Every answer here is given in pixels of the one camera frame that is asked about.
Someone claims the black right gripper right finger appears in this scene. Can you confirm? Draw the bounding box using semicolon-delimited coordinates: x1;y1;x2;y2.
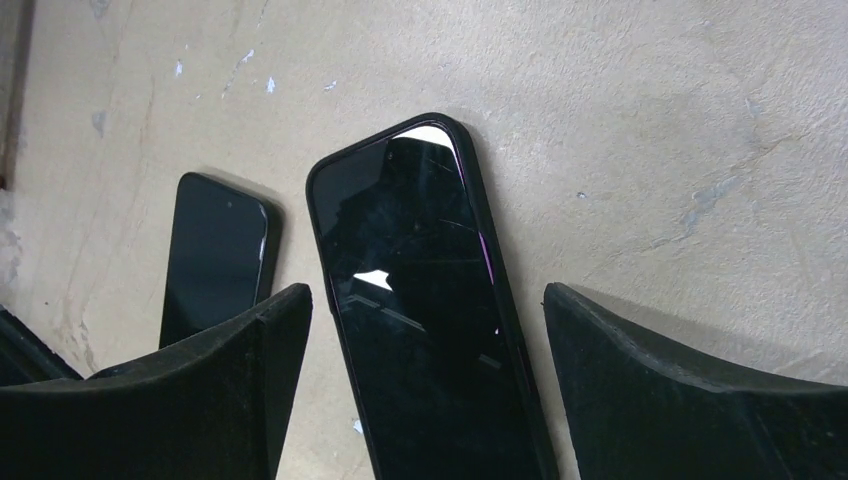
543;283;847;479

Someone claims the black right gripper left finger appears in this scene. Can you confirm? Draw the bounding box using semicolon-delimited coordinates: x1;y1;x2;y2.
1;283;313;479

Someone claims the black smartphone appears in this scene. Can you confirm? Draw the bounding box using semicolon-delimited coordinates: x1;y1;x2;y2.
158;172;283;349

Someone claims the black phone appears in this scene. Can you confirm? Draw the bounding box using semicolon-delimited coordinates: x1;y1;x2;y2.
305;112;560;479

